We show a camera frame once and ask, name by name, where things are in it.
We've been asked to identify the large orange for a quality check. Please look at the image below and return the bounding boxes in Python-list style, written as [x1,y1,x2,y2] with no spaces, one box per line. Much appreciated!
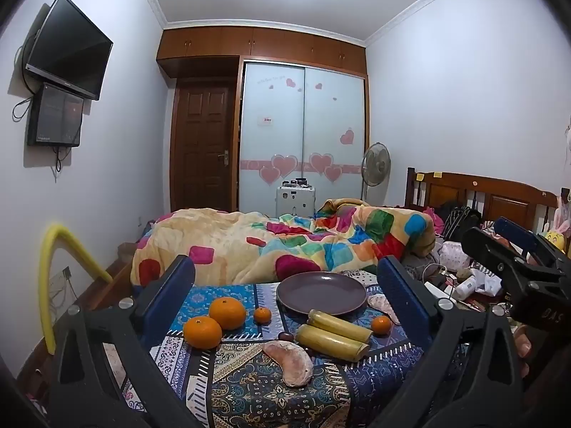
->
[183,316,223,349]
[209,296,247,331]

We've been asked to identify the wooden overhead cabinet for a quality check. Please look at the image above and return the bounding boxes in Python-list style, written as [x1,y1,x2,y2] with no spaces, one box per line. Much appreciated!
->
[156,27,367,76]

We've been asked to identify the pink pomelo slice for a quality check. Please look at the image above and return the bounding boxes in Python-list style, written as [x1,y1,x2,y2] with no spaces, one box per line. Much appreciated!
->
[262,340,314,388]
[367,294,401,325]

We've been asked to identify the black wall television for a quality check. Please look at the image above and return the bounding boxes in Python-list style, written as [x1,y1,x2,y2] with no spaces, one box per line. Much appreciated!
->
[22,0,114,101]

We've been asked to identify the white box appliance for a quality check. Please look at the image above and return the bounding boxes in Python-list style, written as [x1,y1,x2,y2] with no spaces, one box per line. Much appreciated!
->
[275,185,317,218]

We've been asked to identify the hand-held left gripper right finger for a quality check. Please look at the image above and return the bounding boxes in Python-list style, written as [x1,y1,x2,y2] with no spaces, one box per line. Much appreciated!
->
[354,267,527,428]

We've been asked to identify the blue patterned cloth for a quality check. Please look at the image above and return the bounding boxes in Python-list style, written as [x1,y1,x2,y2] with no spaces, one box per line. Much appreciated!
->
[102,283,447,428]

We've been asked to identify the brown wooden door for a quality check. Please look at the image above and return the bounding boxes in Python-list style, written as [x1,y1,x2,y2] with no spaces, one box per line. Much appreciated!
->
[172,78,237,212]

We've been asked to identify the frosted sliding wardrobe door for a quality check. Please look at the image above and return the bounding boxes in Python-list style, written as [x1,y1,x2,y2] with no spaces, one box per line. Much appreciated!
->
[304,66,367,208]
[238,61,308,212]

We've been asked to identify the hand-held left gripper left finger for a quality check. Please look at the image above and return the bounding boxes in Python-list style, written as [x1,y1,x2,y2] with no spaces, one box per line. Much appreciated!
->
[47,267,210,428]

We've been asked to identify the white plastic bottle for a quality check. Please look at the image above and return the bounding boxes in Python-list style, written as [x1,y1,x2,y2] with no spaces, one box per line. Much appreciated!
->
[453,274,478,299]

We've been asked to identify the brown round plate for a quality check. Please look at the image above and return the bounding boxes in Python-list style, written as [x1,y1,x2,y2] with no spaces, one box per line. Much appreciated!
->
[276,272,369,317]

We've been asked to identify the person's right hand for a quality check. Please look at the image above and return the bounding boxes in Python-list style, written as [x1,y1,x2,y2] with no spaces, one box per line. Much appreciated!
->
[511,325,537,382]

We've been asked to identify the yellow plush toy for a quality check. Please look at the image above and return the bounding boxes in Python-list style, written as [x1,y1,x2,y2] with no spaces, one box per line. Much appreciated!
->
[544,209,571,259]

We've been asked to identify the pink spotted cloth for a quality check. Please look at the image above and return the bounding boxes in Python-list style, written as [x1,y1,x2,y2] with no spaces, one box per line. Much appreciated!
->
[439,241,469,272]

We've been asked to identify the black backpack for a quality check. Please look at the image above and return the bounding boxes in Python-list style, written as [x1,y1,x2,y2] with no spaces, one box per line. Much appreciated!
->
[441,205,482,244]

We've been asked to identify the standing electric fan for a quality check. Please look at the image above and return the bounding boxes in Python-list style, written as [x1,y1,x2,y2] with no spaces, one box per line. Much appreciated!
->
[361,142,392,206]

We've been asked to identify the wooden bed headboard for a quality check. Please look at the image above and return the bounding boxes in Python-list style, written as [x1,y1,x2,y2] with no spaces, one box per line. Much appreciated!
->
[405,167,560,233]

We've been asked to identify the small black wall monitor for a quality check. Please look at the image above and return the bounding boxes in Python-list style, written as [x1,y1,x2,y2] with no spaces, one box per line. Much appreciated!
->
[27,82,85,148]

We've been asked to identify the black monitor cable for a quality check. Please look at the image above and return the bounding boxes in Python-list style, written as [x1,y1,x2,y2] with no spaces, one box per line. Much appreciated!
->
[54,145,72,174]

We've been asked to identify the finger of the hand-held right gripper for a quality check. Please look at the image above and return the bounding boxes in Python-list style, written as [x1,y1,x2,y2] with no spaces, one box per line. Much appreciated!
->
[461,226,564,295]
[493,217,571,274]

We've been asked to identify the white power strip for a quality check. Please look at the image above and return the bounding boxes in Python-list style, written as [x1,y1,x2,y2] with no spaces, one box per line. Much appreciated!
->
[424,281,456,300]

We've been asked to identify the white cable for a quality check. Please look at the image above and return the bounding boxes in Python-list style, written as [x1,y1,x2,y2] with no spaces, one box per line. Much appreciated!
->
[419,263,447,282]

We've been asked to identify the black looped wall cable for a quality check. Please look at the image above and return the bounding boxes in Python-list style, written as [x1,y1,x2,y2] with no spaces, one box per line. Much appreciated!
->
[12,96,34,122]

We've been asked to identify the colourful patchwork blanket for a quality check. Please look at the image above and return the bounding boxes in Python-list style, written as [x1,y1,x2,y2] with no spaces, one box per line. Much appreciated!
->
[131,198,437,297]

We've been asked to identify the yellow foam tube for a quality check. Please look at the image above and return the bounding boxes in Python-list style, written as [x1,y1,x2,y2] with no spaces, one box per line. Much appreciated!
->
[39,223,113,354]

